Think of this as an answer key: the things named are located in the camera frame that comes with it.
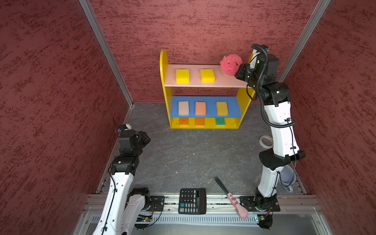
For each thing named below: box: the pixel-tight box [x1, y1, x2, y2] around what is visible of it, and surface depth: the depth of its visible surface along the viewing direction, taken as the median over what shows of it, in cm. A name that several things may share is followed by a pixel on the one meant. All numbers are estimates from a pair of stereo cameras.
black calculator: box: [178, 188, 207, 215], surface depth 74 cm
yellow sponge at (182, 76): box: [175, 69, 190, 84], surface depth 77 cm
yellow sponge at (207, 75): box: [200, 68, 216, 83], surface depth 78 cm
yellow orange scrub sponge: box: [179, 117, 189, 127], surface depth 109 cm
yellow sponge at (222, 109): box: [216, 101, 229, 117], surface depth 100 cm
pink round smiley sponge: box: [219, 53, 243, 76], surface depth 69 cm
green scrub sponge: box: [215, 117, 226, 126], surface depth 108 cm
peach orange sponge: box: [194, 101, 207, 116], surface depth 97 cm
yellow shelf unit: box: [159, 48, 256, 129], surface depth 98 cm
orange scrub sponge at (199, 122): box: [194, 117, 205, 127], surface depth 110 cm
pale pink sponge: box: [178, 100, 190, 116], surface depth 98 cm
